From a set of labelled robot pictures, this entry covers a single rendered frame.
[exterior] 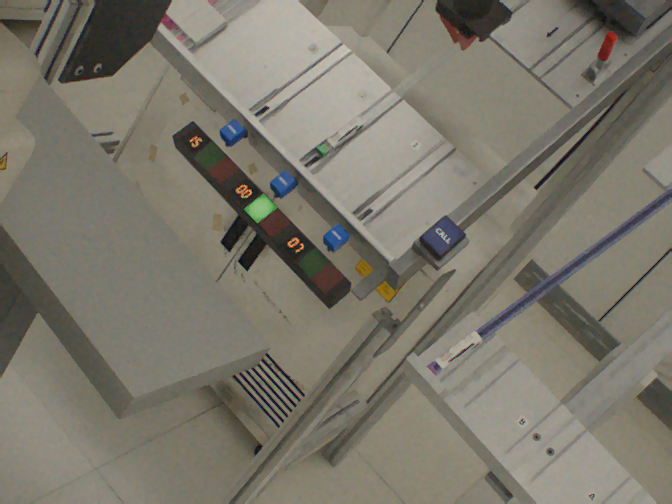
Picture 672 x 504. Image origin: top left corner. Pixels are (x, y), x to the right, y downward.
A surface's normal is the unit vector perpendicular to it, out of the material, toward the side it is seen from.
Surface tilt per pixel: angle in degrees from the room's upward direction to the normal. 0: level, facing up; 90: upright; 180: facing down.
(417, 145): 43
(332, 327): 90
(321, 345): 90
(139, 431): 0
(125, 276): 0
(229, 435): 0
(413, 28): 90
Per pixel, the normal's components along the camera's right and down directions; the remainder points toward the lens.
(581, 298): -0.51, 0.18
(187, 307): 0.53, -0.70
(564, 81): 0.04, -0.39
